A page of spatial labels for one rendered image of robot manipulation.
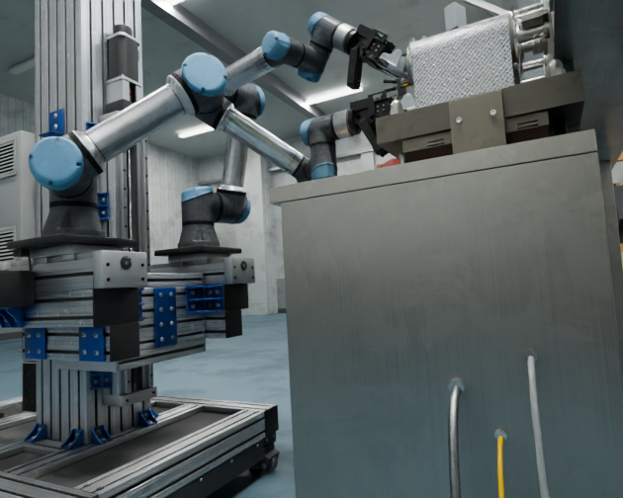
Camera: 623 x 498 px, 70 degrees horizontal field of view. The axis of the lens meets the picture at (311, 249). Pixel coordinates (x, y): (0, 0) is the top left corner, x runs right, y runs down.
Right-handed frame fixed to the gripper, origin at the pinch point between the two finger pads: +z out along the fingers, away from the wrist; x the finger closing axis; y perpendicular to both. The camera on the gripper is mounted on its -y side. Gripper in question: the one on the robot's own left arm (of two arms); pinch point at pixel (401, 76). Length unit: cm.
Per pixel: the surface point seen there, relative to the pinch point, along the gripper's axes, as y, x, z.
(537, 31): 23.2, -0.9, 25.1
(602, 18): 22.1, -19.9, 39.9
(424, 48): 7.5, -5.4, 4.2
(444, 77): 3.5, -5.6, 13.3
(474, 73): 7.3, -5.6, 19.4
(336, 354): -61, -31, 38
